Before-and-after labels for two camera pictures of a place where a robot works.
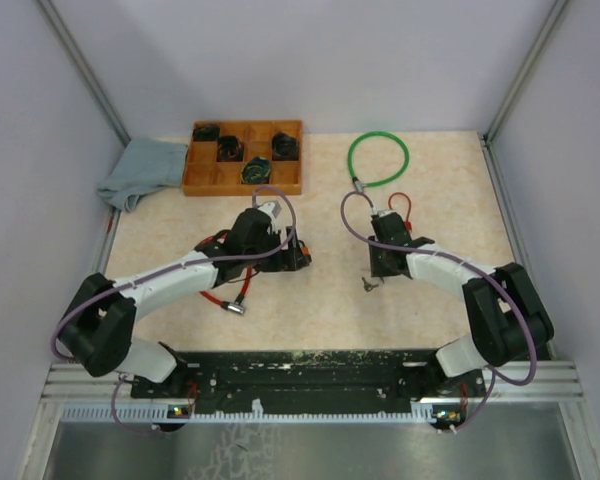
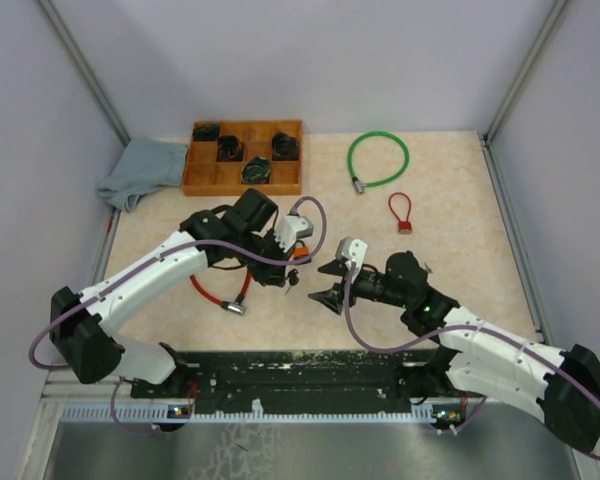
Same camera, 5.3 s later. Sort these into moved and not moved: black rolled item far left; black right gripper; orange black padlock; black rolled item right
Moved: black right gripper
Not moved: black rolled item far left; black rolled item right; orange black padlock
